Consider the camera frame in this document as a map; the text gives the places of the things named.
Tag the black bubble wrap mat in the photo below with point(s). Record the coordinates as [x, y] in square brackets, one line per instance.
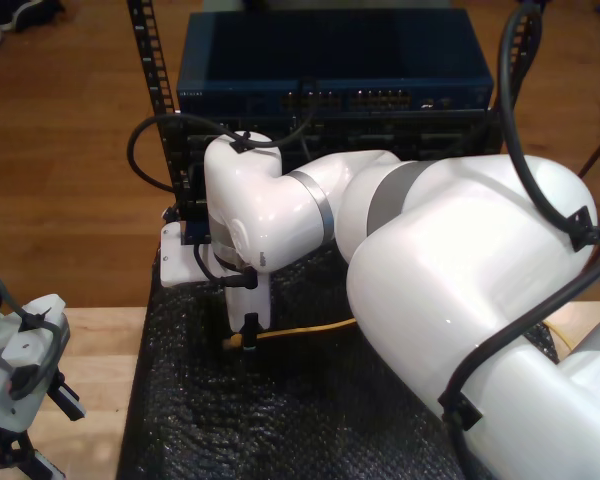
[280, 425]

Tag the black Dell rack server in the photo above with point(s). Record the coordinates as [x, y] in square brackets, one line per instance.
[430, 137]

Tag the dark sneaker white sole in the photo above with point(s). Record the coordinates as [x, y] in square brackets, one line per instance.
[30, 12]

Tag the brown wooden chair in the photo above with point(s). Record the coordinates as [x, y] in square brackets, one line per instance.
[597, 152]

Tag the black perforated rack frame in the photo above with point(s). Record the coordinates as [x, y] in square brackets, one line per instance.
[150, 60]

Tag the blue Netgear network switch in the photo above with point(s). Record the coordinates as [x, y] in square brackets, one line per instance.
[330, 45]

